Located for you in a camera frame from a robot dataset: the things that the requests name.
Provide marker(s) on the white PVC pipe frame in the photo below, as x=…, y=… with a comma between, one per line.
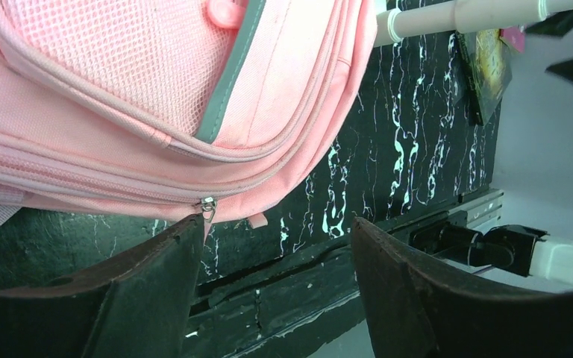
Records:
x=463, y=16

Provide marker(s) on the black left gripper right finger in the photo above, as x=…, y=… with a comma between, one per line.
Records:
x=419, y=306

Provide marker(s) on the green cover book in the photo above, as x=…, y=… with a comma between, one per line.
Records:
x=486, y=65

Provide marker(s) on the pink small book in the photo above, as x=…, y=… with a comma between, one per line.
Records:
x=513, y=37

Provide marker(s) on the aluminium frame rail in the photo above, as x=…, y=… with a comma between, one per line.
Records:
x=484, y=212

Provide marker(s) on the pink student backpack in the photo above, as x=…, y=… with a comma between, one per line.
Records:
x=167, y=109

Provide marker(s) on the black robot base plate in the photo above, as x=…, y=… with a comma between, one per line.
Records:
x=260, y=296

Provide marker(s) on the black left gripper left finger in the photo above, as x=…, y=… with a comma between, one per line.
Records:
x=135, y=304

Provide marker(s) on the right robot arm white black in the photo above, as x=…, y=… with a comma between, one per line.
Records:
x=517, y=249

